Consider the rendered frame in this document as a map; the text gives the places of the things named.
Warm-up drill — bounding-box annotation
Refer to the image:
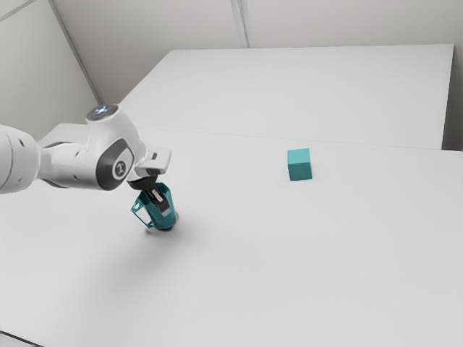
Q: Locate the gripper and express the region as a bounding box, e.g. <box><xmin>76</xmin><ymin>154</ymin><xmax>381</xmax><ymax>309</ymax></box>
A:
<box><xmin>127</xmin><ymin>173</ymin><xmax>171</xmax><ymax>217</ymax></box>

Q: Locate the teal faceted mug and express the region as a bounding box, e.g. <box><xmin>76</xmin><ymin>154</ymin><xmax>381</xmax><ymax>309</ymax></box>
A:
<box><xmin>130</xmin><ymin>182</ymin><xmax>180</xmax><ymax>231</ymax></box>

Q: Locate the teal cube block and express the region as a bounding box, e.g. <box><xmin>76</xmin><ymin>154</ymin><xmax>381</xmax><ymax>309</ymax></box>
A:
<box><xmin>286</xmin><ymin>147</ymin><xmax>313</xmax><ymax>182</ymax></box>

